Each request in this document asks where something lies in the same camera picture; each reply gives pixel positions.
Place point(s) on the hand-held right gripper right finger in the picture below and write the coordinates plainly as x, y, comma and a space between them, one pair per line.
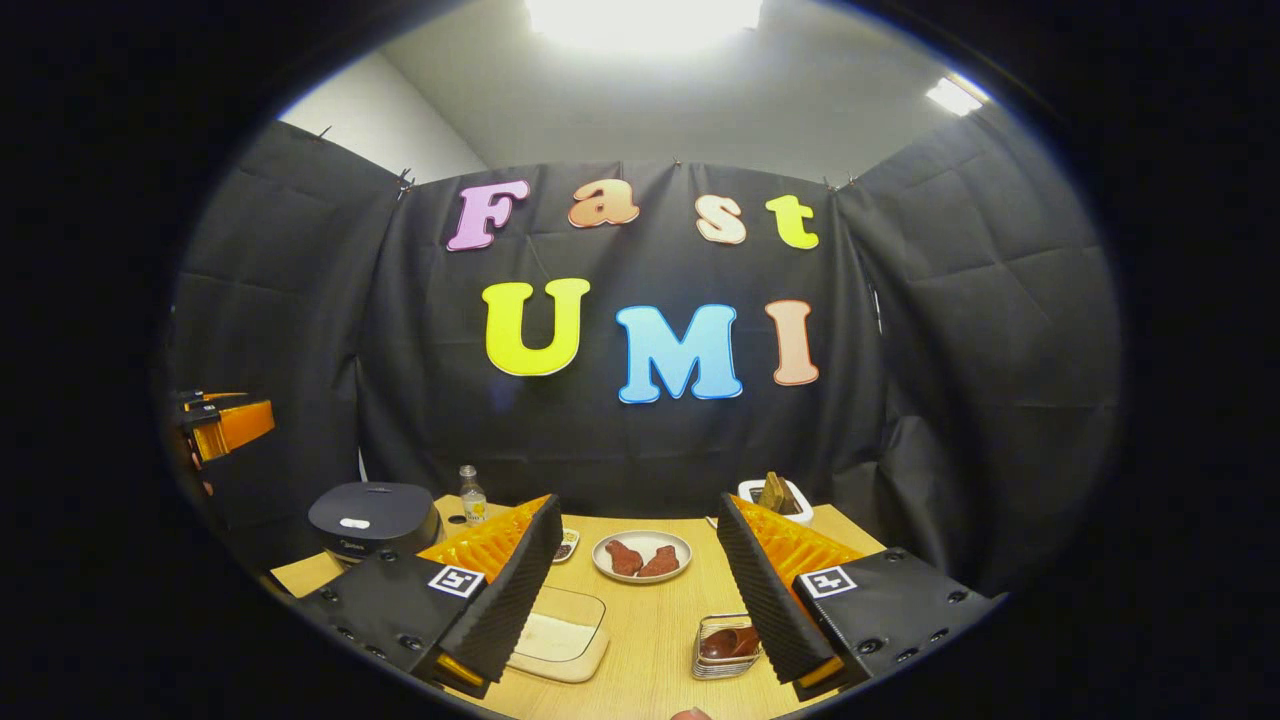
765, 600

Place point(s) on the brown wooden spoon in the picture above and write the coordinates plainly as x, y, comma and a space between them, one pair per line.
725, 645

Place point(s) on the small ceiling light panel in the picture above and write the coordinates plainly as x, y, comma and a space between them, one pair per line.
955, 97

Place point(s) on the white divided bean dish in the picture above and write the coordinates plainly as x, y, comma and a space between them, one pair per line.
565, 548

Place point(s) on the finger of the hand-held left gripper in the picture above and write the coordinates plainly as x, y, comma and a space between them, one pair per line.
240, 425

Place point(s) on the red meat piece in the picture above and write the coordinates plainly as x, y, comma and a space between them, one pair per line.
662, 562
624, 558

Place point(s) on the small glass bottle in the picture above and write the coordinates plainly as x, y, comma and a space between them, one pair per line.
473, 500

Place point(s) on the white toaster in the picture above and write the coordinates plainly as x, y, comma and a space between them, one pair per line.
795, 520

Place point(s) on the clear tray of rice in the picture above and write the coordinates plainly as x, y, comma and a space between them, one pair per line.
560, 640

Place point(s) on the large ceiling light panel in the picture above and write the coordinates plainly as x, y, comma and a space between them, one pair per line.
645, 20

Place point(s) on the white round plate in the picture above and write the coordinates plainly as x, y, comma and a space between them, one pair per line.
645, 538

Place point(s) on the black rice cooker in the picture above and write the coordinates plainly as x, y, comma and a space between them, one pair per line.
370, 515

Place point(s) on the brown toast slice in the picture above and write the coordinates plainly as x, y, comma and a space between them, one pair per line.
775, 495

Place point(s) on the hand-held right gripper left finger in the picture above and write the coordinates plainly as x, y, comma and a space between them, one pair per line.
510, 590

